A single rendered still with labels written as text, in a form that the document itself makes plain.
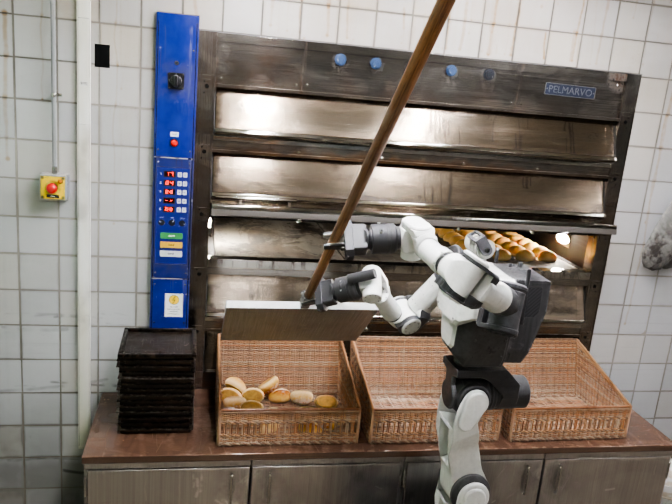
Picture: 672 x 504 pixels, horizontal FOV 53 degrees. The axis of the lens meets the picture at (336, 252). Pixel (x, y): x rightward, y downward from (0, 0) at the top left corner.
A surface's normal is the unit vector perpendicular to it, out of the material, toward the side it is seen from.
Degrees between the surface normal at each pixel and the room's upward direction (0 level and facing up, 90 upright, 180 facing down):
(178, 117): 90
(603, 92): 90
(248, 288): 70
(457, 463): 90
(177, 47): 90
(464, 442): 113
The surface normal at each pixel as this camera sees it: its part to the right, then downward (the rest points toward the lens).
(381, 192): 0.20, -0.09
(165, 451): 0.09, -0.97
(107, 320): 0.18, 0.25
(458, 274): -0.28, -0.06
